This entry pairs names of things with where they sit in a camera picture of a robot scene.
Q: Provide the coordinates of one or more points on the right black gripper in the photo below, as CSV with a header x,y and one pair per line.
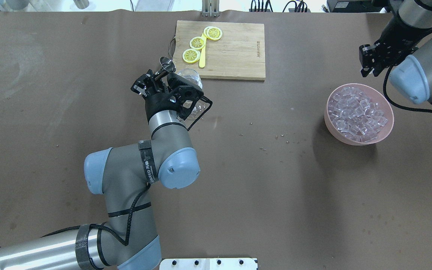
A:
x,y
393,45

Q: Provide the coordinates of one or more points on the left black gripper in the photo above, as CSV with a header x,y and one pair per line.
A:
x,y
155,104

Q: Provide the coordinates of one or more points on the steel jigger cup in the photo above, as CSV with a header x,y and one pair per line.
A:
x,y
165,67

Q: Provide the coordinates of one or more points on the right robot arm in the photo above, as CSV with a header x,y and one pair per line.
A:
x,y
408,85

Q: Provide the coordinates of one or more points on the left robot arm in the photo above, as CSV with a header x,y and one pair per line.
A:
x,y
123,175

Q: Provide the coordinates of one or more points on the clear wine glass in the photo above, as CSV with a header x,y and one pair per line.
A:
x,y
194,77

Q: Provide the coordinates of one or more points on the pink bowl of ice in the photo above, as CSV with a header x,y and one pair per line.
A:
x,y
358,115

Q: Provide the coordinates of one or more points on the lemon slice bottom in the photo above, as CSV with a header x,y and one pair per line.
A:
x,y
191,55

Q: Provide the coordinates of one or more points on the lemon slice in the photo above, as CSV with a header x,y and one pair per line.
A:
x,y
198,43
213,33
191,55

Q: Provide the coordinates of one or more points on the lemon slice middle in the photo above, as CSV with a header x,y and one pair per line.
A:
x,y
198,43

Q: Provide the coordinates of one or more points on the yellow plastic knife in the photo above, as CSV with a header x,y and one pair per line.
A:
x,y
202,58

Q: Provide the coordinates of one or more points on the lemon slice top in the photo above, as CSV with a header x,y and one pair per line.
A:
x,y
213,33

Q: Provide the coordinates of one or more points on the wooden cutting board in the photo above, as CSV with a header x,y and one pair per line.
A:
x,y
239,54

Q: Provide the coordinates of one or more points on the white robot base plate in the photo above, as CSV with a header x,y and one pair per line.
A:
x,y
209,264

